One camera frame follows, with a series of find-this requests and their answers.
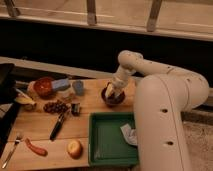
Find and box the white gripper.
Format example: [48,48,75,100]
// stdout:
[112,66,131,89]

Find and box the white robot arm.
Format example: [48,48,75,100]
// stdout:
[113,50,209,171]

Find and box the purple bowl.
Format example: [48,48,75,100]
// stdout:
[101,88,125,107]

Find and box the red bowl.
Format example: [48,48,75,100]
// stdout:
[33,77,54,99]

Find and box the small dark metal cup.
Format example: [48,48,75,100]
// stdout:
[71,103,80,116]

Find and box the blue sponge block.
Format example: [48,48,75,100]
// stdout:
[51,79,70,91]

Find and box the crumpled white cloth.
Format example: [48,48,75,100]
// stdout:
[120,124,138,146]

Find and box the green plastic tray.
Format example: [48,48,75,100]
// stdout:
[88,112,139,166]

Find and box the bunch of dark grapes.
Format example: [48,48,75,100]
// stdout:
[43,100,68,114]

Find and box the yellow apple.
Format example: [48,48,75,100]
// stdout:
[67,140,82,159]

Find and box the wooden cutting board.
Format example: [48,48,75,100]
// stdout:
[0,79,135,171]

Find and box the yellow banana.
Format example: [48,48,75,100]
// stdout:
[15,89,36,111]

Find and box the orange sausage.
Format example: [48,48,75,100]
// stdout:
[25,138,48,156]

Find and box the black object at left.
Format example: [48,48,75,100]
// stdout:
[0,63,18,156]

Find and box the silver fork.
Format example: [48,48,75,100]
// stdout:
[2,134,23,169]

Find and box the black handled knife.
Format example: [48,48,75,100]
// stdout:
[50,113,65,141]

